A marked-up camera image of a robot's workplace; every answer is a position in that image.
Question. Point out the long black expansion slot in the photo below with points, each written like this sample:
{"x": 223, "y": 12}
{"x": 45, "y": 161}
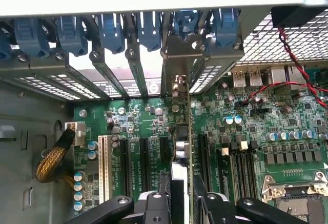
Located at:
{"x": 144, "y": 162}
{"x": 205, "y": 162}
{"x": 126, "y": 167}

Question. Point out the silver usb port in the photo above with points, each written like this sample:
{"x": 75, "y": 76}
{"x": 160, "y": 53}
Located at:
{"x": 255, "y": 77}
{"x": 238, "y": 78}

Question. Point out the short black expansion slot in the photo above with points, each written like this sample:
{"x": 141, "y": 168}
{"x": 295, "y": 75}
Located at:
{"x": 165, "y": 148}

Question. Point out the silver vented slot cover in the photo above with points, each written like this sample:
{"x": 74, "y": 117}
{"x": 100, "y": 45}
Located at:
{"x": 206, "y": 79}
{"x": 46, "y": 88}
{"x": 77, "y": 86}

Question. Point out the white power connector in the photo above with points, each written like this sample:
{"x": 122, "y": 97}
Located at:
{"x": 78, "y": 133}

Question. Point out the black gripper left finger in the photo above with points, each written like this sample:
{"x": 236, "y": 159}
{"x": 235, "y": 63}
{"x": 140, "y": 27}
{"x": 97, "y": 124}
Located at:
{"x": 156, "y": 208}

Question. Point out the green motherboard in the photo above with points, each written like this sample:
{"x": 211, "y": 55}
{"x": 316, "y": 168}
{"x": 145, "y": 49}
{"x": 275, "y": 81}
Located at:
{"x": 256, "y": 121}

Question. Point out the black case fan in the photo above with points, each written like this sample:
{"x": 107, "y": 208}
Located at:
{"x": 294, "y": 16}

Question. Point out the grey metal pc case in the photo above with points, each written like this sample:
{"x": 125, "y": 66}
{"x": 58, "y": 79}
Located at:
{"x": 30, "y": 111}

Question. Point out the silver cpu socket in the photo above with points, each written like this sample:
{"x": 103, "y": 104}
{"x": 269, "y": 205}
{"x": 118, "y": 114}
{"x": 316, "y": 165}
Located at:
{"x": 294, "y": 198}

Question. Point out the white expansion slot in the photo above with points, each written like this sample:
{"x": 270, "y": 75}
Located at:
{"x": 105, "y": 167}

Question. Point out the blue plastic slot clip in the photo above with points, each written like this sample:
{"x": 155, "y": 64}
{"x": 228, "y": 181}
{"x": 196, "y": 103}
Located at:
{"x": 148, "y": 30}
{"x": 185, "y": 20}
{"x": 70, "y": 35}
{"x": 225, "y": 26}
{"x": 29, "y": 37}
{"x": 110, "y": 33}
{"x": 3, "y": 48}

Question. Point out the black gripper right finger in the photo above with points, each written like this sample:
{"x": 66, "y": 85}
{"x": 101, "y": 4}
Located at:
{"x": 215, "y": 208}

